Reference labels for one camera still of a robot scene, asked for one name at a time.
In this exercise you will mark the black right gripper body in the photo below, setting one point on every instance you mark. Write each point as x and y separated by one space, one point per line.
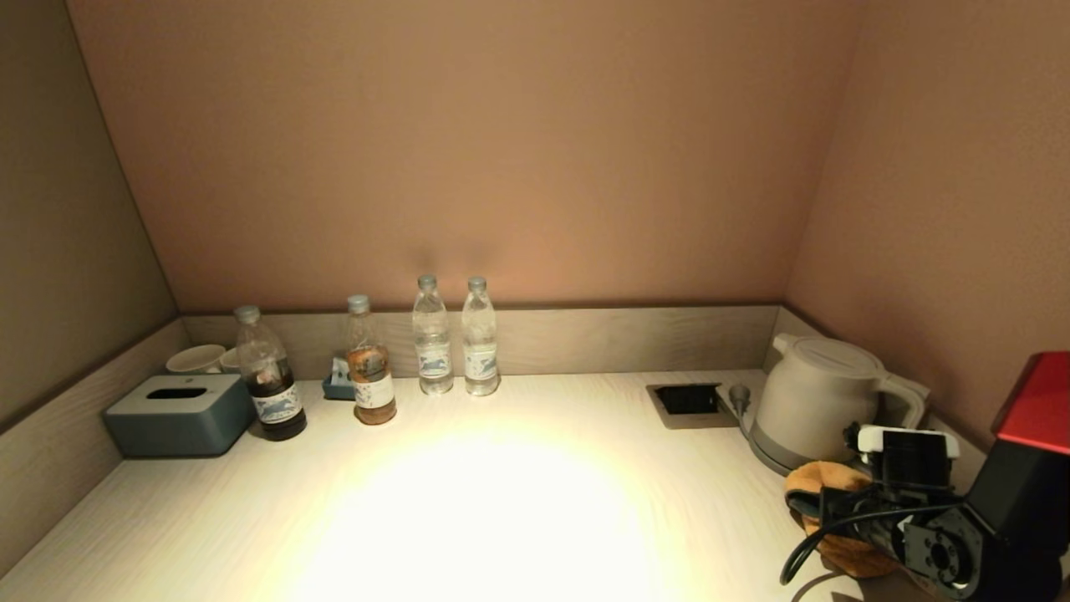
861 514

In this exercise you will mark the orange microfibre cloth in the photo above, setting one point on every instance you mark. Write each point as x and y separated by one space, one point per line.
823 481

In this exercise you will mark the red and black right arm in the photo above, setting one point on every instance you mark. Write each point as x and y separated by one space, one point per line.
1003 518

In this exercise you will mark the grey kettle base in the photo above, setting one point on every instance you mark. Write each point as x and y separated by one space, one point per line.
769 456

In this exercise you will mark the white electric kettle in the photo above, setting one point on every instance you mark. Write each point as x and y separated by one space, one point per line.
815 397

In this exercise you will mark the recessed black power socket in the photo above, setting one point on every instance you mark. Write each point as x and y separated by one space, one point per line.
687 400

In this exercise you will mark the clear water bottle blue label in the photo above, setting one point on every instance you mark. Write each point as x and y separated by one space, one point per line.
432 349
479 349

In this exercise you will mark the plastic bottle amber liquid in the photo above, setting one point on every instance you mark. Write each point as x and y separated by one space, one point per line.
372 389

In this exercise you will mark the small blue sachet tray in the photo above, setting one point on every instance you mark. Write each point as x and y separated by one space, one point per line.
335 391

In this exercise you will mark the white tea sachets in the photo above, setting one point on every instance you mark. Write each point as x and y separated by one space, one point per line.
339 370

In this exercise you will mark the plastic bottle dark liquid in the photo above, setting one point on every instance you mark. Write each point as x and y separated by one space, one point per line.
278 404

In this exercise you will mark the white ceramic cup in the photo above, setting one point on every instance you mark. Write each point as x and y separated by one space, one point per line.
230 361
195 359

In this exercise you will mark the blue-grey tissue box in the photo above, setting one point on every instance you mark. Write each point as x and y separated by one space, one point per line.
175 420

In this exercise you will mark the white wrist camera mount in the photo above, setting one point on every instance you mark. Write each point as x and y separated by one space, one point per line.
915 456

